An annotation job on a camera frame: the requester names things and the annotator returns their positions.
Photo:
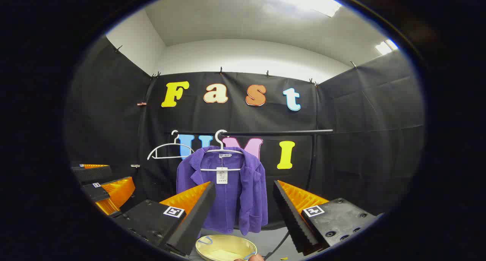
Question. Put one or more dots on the cream laundry hamper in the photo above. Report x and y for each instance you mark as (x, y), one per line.
(224, 247)

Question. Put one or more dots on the small ceiling light panel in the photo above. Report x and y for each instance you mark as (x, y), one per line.
(385, 47)

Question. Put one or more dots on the row of black backdrop clips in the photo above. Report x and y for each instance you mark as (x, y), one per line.
(220, 70)

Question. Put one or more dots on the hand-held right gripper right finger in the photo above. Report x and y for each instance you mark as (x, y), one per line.
(294, 221)

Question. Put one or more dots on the white plastic hanger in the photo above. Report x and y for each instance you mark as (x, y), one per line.
(210, 170)
(171, 157)

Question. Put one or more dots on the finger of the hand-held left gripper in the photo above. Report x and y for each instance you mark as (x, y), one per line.
(93, 174)
(97, 192)

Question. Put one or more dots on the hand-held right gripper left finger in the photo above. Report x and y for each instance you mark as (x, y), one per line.
(197, 219)

